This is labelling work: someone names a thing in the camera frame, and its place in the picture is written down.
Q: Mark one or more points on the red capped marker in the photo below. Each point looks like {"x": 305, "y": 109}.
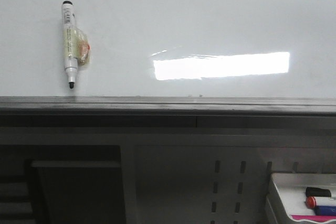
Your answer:
{"x": 312, "y": 202}

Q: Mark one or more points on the pink whiteboard eraser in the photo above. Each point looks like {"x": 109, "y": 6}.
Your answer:
{"x": 318, "y": 219}

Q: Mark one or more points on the white glossy whiteboard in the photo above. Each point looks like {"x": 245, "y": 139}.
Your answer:
{"x": 173, "y": 48}

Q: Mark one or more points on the black marker in bin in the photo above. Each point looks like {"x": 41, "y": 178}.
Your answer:
{"x": 317, "y": 192}

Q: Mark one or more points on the white plastic marker bin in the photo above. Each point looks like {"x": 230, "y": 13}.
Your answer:
{"x": 287, "y": 195}

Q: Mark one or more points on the white whiteboard marker with tape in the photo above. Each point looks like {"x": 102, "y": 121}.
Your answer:
{"x": 76, "y": 45}

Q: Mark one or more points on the dark cabinet with shelf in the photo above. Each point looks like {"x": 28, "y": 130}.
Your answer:
{"x": 61, "y": 184}

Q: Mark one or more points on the white slotted pegboard panel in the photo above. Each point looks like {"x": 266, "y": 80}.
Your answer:
{"x": 215, "y": 184}

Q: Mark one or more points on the blue capped marker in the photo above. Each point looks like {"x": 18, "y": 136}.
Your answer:
{"x": 325, "y": 210}

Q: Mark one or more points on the grey aluminium whiteboard tray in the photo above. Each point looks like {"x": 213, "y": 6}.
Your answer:
{"x": 274, "y": 113}

